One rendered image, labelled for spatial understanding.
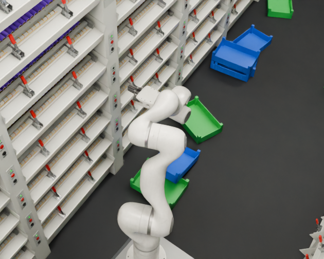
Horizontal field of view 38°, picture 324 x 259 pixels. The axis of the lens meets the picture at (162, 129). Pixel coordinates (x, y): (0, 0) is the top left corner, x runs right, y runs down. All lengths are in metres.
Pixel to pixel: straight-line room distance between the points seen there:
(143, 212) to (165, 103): 0.46
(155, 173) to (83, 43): 0.64
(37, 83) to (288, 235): 1.72
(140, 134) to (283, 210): 1.44
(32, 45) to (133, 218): 0.78
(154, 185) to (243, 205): 1.18
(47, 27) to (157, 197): 0.77
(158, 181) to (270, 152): 1.47
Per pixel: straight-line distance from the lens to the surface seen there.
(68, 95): 2.13
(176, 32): 2.90
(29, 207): 2.30
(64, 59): 2.00
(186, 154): 3.09
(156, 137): 1.76
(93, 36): 2.10
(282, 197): 3.04
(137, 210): 1.97
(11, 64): 1.74
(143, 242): 2.09
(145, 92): 2.28
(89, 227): 2.84
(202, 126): 3.24
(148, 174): 1.84
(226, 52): 3.65
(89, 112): 2.33
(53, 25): 1.85
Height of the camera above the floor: 2.54
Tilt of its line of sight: 52 degrees down
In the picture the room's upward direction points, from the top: 4 degrees clockwise
